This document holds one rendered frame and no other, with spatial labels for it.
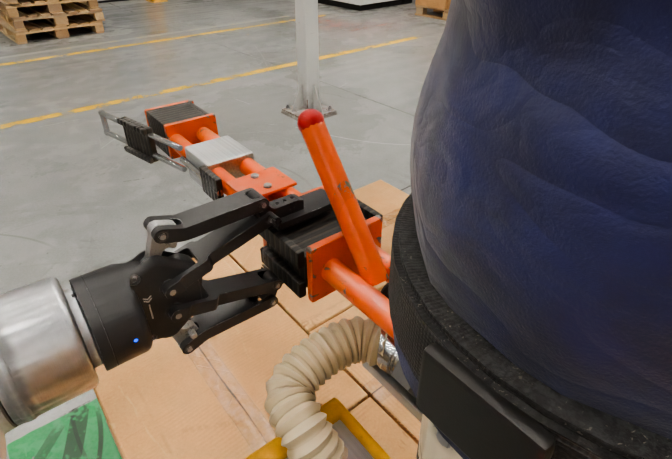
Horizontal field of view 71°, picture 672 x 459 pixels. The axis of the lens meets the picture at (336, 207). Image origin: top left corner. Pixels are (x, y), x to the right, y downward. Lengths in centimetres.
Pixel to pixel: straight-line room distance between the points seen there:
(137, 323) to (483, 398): 27
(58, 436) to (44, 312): 138
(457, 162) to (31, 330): 30
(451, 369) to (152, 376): 89
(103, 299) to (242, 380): 63
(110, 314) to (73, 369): 4
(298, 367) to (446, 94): 28
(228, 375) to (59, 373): 64
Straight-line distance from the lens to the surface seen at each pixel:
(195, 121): 69
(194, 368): 102
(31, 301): 38
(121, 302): 38
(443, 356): 18
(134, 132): 71
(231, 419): 93
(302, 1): 347
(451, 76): 17
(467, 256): 16
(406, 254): 21
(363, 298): 38
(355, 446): 43
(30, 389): 38
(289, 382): 40
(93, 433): 170
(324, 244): 40
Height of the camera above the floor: 131
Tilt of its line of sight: 32 degrees down
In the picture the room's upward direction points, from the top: straight up
